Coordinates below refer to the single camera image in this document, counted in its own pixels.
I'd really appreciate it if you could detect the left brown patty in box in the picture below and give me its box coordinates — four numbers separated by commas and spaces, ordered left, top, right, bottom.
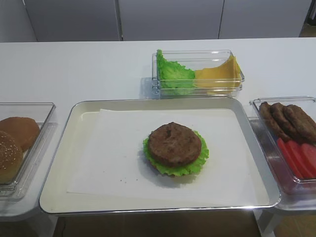
259, 102, 291, 142

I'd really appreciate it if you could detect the sesame top bun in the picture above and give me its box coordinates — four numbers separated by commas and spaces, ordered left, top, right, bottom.
0, 131, 23, 184

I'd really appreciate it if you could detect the middle red tomato slice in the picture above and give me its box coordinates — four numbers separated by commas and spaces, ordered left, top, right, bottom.
285, 141, 316, 179

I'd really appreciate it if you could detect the middle brown patty in box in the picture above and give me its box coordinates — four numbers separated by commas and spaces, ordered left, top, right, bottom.
270, 103, 305, 144

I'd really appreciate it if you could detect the clear box with buns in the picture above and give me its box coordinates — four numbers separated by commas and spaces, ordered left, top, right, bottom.
0, 103, 57, 202

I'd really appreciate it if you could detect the silver metal tray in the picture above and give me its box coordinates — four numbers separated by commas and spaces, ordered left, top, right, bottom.
39, 97, 281, 214

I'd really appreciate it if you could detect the plain brown bun half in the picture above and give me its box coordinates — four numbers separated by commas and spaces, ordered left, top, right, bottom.
0, 117, 40, 152

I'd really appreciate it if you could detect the yellow cheese slice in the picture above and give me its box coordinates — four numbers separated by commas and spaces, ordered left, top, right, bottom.
194, 55, 243, 95

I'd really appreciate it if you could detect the left red tomato slice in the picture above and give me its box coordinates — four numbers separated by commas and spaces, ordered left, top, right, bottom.
277, 138, 304, 179

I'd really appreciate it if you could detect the clear box with lettuce cheese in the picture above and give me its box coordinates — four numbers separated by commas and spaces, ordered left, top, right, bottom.
152, 49, 244, 98

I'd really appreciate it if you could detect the brown burger patty on lettuce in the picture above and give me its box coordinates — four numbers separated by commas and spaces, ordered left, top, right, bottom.
148, 122, 202, 167

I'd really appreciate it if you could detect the brown patty in box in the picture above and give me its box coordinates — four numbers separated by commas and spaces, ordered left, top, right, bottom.
259, 102, 291, 142
270, 103, 305, 144
283, 105, 316, 144

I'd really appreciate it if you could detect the clear box with patties tomatoes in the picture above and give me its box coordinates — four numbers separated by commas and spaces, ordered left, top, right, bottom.
249, 96, 316, 196

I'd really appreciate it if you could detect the white parchment paper sheet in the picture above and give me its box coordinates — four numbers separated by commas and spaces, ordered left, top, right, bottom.
67, 109, 270, 207

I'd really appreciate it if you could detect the red tomato slice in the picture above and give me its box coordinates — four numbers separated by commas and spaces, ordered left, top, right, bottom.
300, 143, 316, 175
285, 141, 316, 179
277, 138, 304, 179

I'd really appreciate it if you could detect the right red tomato slice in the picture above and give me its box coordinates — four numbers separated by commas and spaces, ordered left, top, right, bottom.
300, 143, 316, 175

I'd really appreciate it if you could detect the green lettuce leaf under patty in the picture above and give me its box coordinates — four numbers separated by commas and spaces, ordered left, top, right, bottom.
143, 130, 209, 177

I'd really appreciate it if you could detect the right brown patty in box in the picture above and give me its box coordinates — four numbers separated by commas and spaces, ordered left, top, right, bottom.
283, 105, 316, 144

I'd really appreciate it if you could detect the green lettuce leaf in box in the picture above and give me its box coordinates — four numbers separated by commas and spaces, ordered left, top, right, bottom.
156, 49, 195, 95

